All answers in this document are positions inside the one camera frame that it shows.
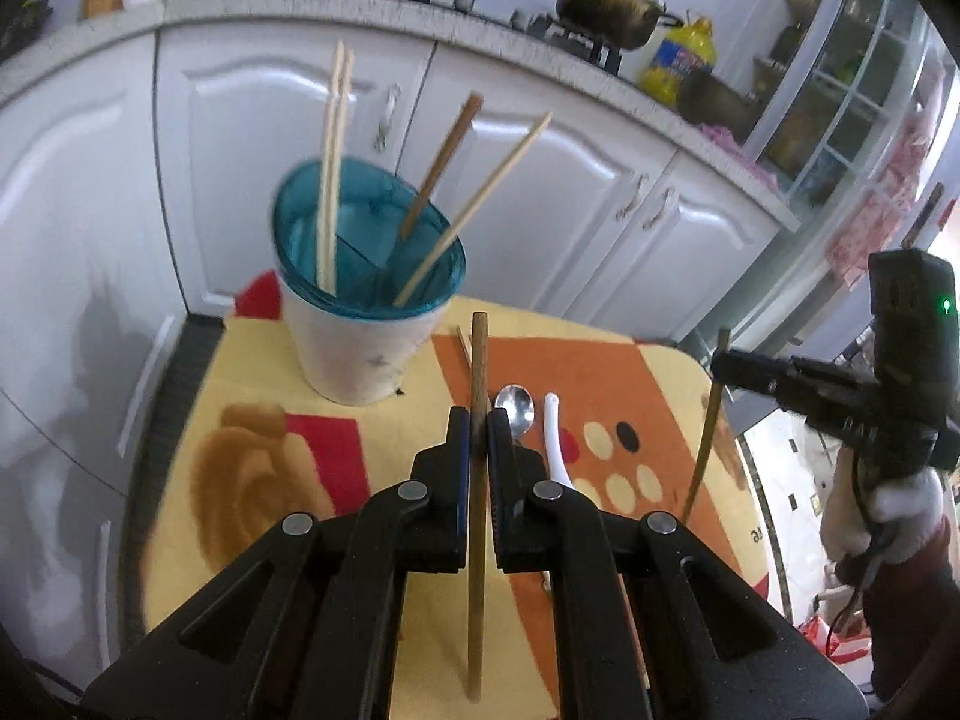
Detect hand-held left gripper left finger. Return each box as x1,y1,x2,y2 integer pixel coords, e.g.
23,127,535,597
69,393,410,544
81,405,473,720

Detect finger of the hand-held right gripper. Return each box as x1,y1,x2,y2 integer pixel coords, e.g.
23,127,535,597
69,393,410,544
709,349,797,397

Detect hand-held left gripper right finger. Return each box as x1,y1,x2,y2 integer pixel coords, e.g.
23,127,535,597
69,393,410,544
486,407,871,720

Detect white utensil holder teal rim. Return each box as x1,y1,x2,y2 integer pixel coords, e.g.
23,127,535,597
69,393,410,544
271,157,467,405

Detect person's right hand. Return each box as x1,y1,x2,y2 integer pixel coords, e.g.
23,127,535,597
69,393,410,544
820,456,947,587

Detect metal spoon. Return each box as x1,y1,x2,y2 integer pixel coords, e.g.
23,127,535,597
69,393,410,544
493,383,536,452

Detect white ceramic spoon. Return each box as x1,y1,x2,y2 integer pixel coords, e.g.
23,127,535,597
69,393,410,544
541,391,579,493

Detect white cabinet door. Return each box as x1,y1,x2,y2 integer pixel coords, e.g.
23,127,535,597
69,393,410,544
152,18,437,317
0,36,190,497
562,150,782,347
390,52,677,317

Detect yellow orange printed blanket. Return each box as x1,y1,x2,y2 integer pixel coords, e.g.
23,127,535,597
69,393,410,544
139,270,775,720

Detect pink cloth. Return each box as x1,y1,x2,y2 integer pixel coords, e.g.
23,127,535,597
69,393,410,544
700,124,782,190

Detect dark metal bowl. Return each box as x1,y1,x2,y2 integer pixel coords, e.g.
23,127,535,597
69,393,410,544
678,71,763,137

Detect red plastic bag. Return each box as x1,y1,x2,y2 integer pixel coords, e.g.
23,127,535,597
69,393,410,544
793,613,876,666

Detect glass door cabinet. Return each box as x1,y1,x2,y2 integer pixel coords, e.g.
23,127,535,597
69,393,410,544
750,0,940,205

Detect yellow cooking oil bottle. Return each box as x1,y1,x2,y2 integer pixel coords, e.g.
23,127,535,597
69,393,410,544
637,15,718,107

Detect dark pot with glass lid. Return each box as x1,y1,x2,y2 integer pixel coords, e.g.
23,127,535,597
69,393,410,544
545,0,685,51

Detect speckled stone countertop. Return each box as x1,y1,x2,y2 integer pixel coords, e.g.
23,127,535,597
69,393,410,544
0,0,803,235

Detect black cable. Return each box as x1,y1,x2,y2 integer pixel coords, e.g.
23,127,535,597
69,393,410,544
823,448,895,655

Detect metal cabinet handle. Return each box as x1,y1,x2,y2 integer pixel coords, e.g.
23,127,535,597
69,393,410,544
643,187,679,233
374,85,403,152
615,174,649,223

